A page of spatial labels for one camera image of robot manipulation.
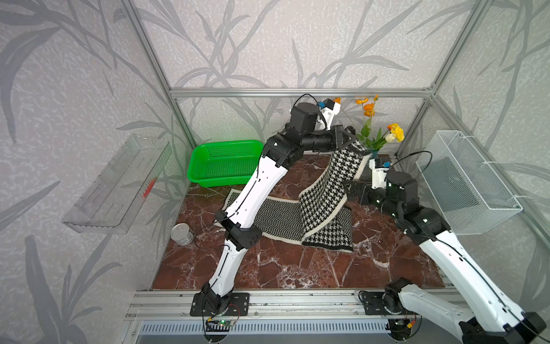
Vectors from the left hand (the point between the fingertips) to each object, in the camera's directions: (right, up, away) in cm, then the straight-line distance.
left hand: (357, 140), depth 61 cm
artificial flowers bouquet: (+20, +5, +37) cm, 42 cm away
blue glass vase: (+21, -1, +38) cm, 44 cm away
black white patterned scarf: (-8, -28, +21) cm, 36 cm away
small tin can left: (-63, -35, +24) cm, 76 cm away
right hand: (+2, -12, +10) cm, 16 cm away
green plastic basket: (-59, -5, +54) cm, 81 cm away
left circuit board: (-41, -59, +9) cm, 73 cm away
